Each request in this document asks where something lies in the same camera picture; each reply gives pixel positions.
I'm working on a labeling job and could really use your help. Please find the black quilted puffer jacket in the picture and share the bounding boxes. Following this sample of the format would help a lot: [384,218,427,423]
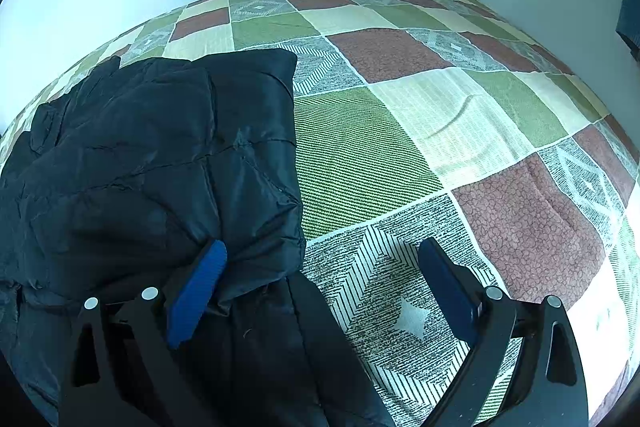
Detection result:
[1,49,392,426]

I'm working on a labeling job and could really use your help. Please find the blue curtain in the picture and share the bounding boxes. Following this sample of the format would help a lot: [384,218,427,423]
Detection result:
[616,0,640,62]

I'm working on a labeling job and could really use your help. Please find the checkered green brown bedspread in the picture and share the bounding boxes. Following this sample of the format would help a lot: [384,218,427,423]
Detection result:
[1,0,639,426]

